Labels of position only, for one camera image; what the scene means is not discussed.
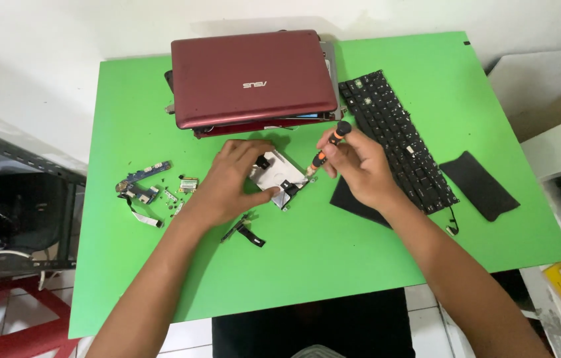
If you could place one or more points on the person's black trousers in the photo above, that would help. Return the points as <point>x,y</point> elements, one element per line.
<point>310,323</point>

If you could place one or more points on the silver hard drive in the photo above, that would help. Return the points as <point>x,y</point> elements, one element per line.
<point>274,171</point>

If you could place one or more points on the orange black precision screwdriver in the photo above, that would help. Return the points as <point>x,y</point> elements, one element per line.
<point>341,130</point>

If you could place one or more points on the scattered small black screws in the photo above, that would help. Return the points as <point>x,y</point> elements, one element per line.
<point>166,175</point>

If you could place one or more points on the person's right fingers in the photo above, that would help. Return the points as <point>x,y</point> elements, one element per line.
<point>335,151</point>

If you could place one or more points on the dark metal shelf rack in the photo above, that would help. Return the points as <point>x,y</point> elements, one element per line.
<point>17,209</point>

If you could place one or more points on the long blue circuit board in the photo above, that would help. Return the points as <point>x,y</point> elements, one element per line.
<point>148,172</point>

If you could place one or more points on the small metal bracket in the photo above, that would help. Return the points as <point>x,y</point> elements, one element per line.
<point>177,209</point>
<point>171,196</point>

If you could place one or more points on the small blue circuit board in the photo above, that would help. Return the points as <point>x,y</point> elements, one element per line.
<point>147,194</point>

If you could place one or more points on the black laptop keyboard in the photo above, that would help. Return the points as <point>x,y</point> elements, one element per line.
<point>390,119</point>

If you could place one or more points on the red plastic chair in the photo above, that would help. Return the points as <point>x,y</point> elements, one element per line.
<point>17,318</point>

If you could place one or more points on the black foam pad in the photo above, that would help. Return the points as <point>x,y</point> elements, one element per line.
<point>479,185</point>

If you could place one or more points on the person's right hand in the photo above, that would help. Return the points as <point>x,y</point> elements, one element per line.
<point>367,171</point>

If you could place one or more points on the red laptop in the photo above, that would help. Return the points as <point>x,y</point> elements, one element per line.
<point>250,74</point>

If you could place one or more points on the person's left hand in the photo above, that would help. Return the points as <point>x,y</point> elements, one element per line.
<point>221,189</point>

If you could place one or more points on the black plastic sheet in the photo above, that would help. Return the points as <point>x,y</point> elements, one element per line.
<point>347,201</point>

